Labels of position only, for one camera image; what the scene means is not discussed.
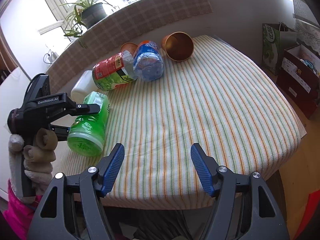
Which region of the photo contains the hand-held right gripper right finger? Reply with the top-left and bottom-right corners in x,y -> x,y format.
190,142 -> 290,240

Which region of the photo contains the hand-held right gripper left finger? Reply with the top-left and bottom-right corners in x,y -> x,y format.
27,142 -> 125,240

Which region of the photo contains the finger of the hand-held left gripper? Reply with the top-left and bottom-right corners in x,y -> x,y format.
74,102 -> 101,116
51,124 -> 71,142

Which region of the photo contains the green plastic bottle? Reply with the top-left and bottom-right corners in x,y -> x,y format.
67,91 -> 111,157

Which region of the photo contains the person's left forearm pink sleeve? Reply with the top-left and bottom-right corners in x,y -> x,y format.
0,179 -> 43,240

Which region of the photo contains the small orange cup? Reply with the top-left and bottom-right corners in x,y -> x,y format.
120,42 -> 138,55

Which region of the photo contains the large copper cup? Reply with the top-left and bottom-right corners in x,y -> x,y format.
161,32 -> 194,62

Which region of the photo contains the person's left hand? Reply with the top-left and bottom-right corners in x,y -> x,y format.
7,127 -> 58,203

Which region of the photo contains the white plastic bottle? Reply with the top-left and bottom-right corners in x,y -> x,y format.
71,70 -> 97,103

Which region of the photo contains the red and green label bottle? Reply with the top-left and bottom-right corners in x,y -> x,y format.
92,50 -> 138,92

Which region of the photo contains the striped tablecloth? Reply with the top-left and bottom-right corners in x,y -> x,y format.
51,35 -> 302,208

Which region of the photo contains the blue label plastic bottle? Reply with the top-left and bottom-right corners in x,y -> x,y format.
132,40 -> 165,82

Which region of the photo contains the potted plant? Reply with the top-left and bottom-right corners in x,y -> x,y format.
57,0 -> 118,49

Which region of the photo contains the red object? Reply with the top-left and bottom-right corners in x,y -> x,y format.
287,187 -> 320,240

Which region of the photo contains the dark red cardboard box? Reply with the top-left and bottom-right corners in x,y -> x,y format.
276,44 -> 320,120

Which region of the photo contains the green paper bag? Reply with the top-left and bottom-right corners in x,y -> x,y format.
261,22 -> 298,76

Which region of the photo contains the lace curtain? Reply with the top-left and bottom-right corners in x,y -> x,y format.
291,0 -> 320,53

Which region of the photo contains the white charger with cable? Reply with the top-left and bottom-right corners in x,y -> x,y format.
44,44 -> 59,64

